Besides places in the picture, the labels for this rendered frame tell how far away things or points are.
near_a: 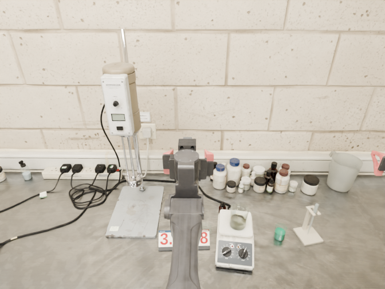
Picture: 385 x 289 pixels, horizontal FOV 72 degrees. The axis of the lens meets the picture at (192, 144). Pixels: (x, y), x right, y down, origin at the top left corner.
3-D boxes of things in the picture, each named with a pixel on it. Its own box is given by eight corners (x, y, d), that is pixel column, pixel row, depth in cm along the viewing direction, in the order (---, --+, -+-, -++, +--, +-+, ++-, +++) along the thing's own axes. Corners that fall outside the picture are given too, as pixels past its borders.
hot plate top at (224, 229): (252, 238, 92) (253, 236, 92) (218, 234, 93) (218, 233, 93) (251, 213, 102) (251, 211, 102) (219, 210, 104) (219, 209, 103)
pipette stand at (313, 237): (323, 242, 100) (332, 217, 94) (304, 246, 99) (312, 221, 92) (310, 226, 107) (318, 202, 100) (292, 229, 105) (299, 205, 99)
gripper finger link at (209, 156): (188, 140, 79) (187, 157, 71) (212, 141, 79) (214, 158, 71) (188, 160, 82) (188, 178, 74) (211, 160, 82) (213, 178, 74)
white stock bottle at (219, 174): (217, 191, 125) (219, 171, 119) (209, 184, 130) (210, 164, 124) (228, 186, 128) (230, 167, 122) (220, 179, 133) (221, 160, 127)
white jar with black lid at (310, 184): (312, 197, 122) (315, 185, 118) (298, 190, 126) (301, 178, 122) (318, 190, 126) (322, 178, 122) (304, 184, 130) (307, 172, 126)
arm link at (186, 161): (167, 148, 62) (161, 179, 52) (204, 148, 62) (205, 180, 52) (169, 187, 68) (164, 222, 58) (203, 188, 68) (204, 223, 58)
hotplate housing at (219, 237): (253, 273, 89) (256, 257, 85) (214, 268, 91) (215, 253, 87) (250, 223, 108) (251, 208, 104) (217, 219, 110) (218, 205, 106)
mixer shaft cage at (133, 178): (141, 188, 106) (134, 132, 93) (124, 188, 106) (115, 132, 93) (144, 178, 112) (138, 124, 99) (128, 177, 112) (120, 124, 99)
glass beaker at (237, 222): (226, 229, 95) (227, 211, 91) (231, 217, 100) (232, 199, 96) (245, 235, 92) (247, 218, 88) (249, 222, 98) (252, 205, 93)
